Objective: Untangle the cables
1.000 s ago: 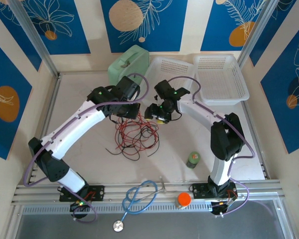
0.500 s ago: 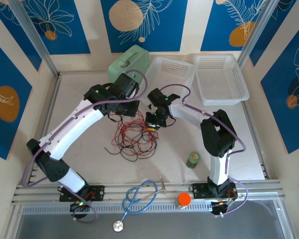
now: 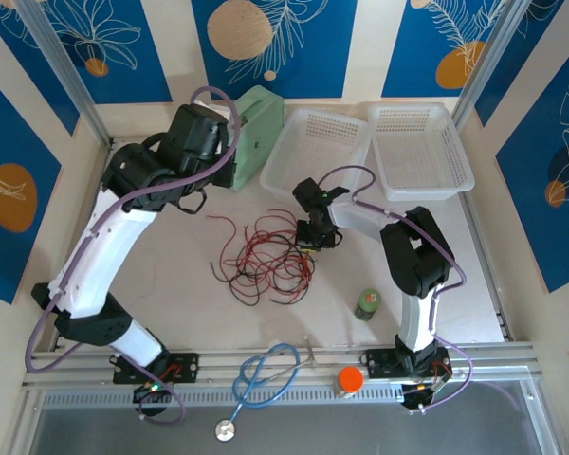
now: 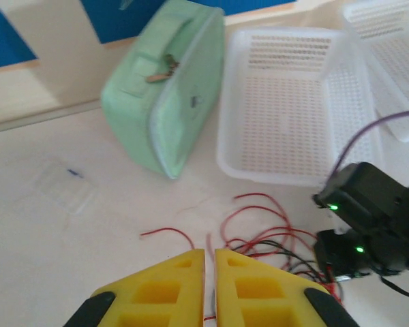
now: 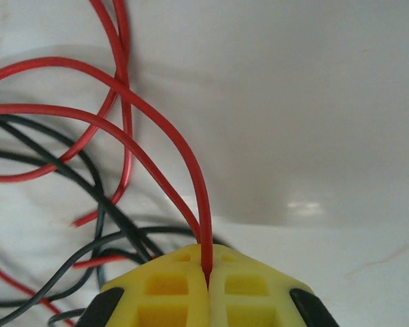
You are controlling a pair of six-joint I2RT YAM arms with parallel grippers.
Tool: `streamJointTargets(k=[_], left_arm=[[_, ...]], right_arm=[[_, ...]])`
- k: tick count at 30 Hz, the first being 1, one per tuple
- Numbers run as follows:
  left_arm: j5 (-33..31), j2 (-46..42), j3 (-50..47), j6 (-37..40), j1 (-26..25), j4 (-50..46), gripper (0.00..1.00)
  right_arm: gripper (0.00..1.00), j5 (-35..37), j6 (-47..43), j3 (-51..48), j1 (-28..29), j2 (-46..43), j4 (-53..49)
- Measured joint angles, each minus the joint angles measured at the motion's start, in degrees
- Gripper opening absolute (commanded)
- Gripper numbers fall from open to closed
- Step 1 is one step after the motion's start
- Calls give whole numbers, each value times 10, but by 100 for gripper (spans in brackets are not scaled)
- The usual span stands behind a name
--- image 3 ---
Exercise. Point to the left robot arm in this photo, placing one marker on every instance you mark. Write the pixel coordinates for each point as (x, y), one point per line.
(99, 265)

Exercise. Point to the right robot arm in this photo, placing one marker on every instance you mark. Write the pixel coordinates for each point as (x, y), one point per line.
(417, 256)

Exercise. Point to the mint green fabric case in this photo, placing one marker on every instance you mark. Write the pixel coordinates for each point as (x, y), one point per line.
(261, 123)

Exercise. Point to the white perforated plastic basket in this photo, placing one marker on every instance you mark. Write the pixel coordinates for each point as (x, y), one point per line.
(322, 137)
(417, 147)

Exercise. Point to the green jar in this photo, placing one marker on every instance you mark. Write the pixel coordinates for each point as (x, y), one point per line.
(367, 305)

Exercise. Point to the orange capped bottle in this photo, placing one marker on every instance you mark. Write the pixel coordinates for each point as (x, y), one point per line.
(350, 378)

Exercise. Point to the grey metal sheet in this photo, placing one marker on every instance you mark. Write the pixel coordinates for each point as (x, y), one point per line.
(360, 431)

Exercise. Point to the blue stethoscope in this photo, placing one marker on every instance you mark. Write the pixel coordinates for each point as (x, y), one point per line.
(224, 430)

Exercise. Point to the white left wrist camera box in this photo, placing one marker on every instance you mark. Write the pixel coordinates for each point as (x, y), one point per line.
(215, 110)

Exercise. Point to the aluminium frame post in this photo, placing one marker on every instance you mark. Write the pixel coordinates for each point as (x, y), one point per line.
(483, 61)
(61, 61)

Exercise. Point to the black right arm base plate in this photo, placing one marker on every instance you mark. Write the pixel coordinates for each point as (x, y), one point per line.
(379, 362)

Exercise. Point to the aluminium cross rail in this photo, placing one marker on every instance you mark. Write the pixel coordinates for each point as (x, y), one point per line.
(218, 369)

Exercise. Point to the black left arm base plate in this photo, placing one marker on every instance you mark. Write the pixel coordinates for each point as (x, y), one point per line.
(189, 365)

